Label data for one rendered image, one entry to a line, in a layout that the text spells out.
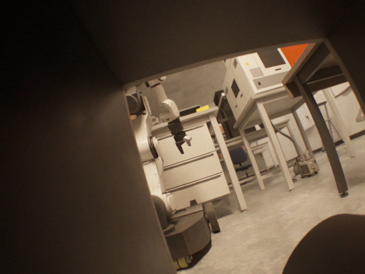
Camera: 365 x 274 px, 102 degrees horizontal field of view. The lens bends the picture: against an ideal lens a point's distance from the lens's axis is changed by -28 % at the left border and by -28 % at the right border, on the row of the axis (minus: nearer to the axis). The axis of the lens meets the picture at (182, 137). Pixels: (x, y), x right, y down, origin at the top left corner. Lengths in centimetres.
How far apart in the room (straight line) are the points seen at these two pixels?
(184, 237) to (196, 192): 84
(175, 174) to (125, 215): 144
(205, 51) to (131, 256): 34
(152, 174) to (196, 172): 56
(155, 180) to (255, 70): 138
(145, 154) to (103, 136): 97
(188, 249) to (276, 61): 185
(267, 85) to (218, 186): 101
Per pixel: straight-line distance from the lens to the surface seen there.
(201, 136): 169
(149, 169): 119
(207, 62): 42
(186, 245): 84
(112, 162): 22
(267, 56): 215
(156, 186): 114
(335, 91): 523
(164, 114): 130
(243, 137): 254
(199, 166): 164
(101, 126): 22
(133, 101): 123
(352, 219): 26
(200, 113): 170
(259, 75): 198
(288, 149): 716
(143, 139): 121
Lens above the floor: 32
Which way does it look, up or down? 15 degrees up
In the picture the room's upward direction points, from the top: 18 degrees counter-clockwise
